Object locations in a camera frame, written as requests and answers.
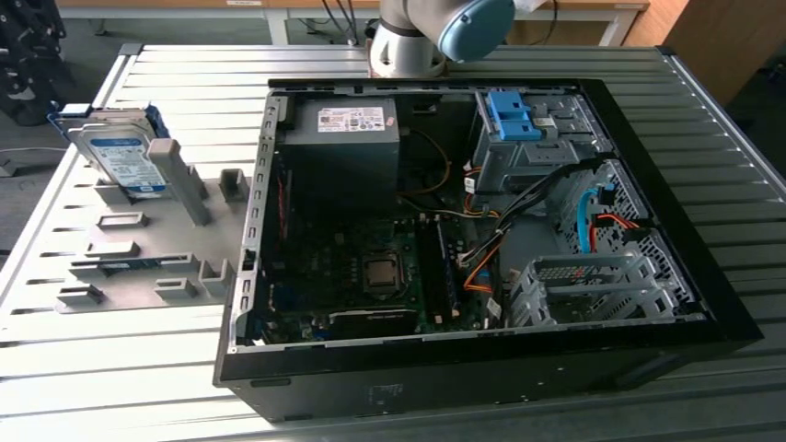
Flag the blue SATA wire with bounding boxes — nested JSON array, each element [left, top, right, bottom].
[[577, 182, 618, 255]]

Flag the wooden cabinet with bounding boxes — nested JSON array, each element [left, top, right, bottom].
[[625, 0, 786, 105]]

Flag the green motherboard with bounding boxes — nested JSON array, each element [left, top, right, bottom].
[[263, 215, 497, 344]]

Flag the black PC case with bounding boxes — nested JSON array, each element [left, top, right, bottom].
[[211, 76, 766, 423]]

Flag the hard disk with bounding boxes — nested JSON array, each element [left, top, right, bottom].
[[47, 103, 178, 202]]

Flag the blue RAM stick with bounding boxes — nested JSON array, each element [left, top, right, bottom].
[[96, 258, 164, 273]]

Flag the red SATA wire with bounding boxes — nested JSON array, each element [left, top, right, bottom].
[[592, 214, 654, 245]]

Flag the grey metal disk bay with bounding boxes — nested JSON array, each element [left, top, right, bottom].
[[501, 250, 705, 329]]

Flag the orange wires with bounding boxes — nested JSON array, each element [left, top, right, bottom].
[[461, 250, 494, 294]]

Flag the grey power supply unit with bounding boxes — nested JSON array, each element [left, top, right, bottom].
[[279, 97, 405, 220]]

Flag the grey parts rack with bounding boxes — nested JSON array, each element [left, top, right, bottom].
[[54, 139, 255, 315]]

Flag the thin red wire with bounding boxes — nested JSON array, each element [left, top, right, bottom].
[[277, 169, 294, 240]]

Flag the yellow power wire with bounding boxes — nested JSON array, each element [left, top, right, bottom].
[[397, 130, 502, 221]]

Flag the black graphics card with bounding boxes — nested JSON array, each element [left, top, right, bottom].
[[327, 307, 421, 341]]

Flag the white floor cable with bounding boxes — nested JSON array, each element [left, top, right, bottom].
[[0, 145, 70, 160]]

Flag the black cable bundle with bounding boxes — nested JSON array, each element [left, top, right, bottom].
[[489, 158, 608, 236]]

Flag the blue drive latch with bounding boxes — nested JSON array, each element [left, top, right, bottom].
[[483, 91, 546, 143]]

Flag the person in dark clothes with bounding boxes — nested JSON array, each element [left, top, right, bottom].
[[0, 0, 79, 126]]

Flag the black RAM slot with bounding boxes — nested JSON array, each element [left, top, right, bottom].
[[413, 213, 449, 326]]

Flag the CPU socket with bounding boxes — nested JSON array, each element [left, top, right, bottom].
[[358, 248, 409, 299]]

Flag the black hanging cables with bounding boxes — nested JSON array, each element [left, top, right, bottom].
[[322, 0, 362, 46]]

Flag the grey optical drive cage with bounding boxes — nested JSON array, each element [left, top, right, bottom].
[[470, 90, 616, 194]]

